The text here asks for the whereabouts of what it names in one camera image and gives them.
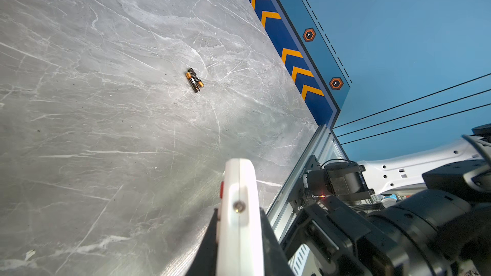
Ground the white remote control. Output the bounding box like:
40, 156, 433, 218
216, 158, 265, 275

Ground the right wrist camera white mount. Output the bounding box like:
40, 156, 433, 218
323, 160, 375, 205

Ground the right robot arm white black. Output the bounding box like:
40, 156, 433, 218
280, 125, 490, 275

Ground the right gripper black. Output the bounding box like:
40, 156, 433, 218
280, 196, 410, 275

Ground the aluminium rail frame front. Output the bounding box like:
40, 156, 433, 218
265, 123, 348, 276

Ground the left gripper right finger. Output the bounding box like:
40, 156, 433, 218
260, 208, 294, 276

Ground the battery black orange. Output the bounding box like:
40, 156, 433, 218
188, 68, 204, 88
185, 71, 200, 93

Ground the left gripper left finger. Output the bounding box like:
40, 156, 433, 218
185, 208, 218, 276

